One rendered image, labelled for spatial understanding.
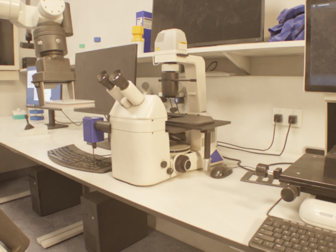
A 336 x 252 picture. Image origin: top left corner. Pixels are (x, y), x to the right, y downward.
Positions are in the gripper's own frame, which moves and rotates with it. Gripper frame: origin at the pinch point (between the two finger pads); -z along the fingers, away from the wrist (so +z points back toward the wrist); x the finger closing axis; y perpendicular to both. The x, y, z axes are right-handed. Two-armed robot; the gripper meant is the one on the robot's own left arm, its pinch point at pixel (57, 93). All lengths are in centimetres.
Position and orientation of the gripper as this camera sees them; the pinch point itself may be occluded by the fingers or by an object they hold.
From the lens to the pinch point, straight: 78.7
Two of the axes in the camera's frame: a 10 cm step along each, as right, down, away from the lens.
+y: -7.4, 1.1, 6.6
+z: -1.6, -9.9, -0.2
